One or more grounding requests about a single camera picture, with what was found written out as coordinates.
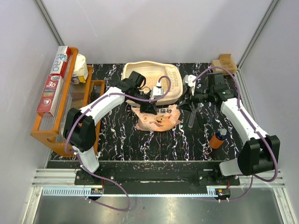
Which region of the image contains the red 3D toothpaste box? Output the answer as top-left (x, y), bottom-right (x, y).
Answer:
top-left (36, 75), bottom-right (64, 116)

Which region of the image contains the black marble pattern mat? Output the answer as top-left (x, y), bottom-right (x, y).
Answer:
top-left (50, 62), bottom-right (260, 161)

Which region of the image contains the pink cat litter bag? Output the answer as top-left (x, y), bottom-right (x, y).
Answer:
top-left (131, 105), bottom-right (181, 132)

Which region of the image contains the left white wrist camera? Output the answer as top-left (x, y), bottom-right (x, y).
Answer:
top-left (150, 86), bottom-right (164, 102)

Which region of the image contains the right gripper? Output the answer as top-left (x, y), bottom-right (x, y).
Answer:
top-left (176, 85), bottom-right (214, 112)

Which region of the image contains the aluminium rail frame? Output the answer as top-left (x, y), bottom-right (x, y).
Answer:
top-left (21, 168), bottom-right (299, 224)

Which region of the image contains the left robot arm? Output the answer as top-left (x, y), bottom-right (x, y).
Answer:
top-left (63, 71), bottom-right (164, 185)

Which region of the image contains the orange wooden tray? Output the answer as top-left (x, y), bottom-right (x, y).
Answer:
top-left (30, 47), bottom-right (105, 157)

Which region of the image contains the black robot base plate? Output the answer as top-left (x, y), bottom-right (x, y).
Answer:
top-left (74, 160), bottom-right (241, 187)

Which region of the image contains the red white toothpaste box upper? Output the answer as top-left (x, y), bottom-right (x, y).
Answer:
top-left (50, 46), bottom-right (71, 78)

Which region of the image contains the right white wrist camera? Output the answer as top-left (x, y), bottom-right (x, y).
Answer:
top-left (183, 75), bottom-right (197, 95)

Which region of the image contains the brown cardboard box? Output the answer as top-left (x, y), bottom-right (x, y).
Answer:
top-left (211, 54), bottom-right (237, 74)

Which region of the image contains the cream plastic litter box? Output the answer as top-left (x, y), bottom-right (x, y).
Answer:
top-left (121, 61), bottom-right (183, 105)

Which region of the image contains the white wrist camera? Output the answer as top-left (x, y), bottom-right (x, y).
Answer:
top-left (150, 86), bottom-right (164, 102)
top-left (183, 75), bottom-right (197, 95)

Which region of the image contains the orange bottle with white cap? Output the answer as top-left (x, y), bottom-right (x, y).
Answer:
top-left (209, 128), bottom-right (227, 149)

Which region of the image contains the clear plastic scoop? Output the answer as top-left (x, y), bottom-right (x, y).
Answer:
top-left (188, 103), bottom-right (204, 130)

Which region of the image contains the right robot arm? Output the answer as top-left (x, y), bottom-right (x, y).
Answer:
top-left (178, 73), bottom-right (280, 185)

